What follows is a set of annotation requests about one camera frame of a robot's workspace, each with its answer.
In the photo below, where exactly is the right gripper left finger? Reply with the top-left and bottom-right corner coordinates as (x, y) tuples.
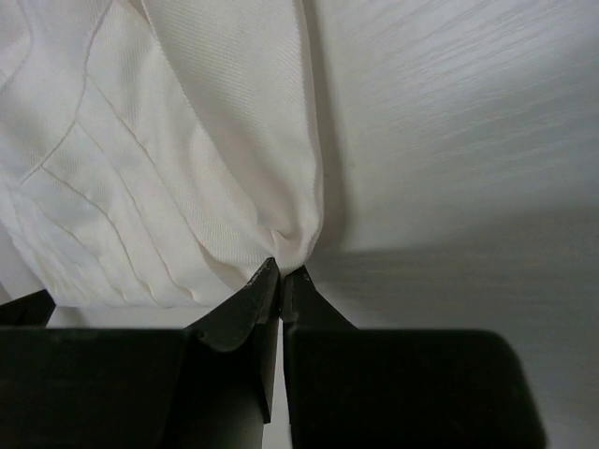
(1, 259), (280, 448)

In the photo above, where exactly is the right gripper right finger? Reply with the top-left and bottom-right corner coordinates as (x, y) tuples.
(283, 268), (547, 448)

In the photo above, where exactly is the white pleated skirt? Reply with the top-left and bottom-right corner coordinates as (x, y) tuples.
(1, 1), (324, 308)

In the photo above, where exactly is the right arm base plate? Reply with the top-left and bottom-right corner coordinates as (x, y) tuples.
(0, 290), (56, 327)

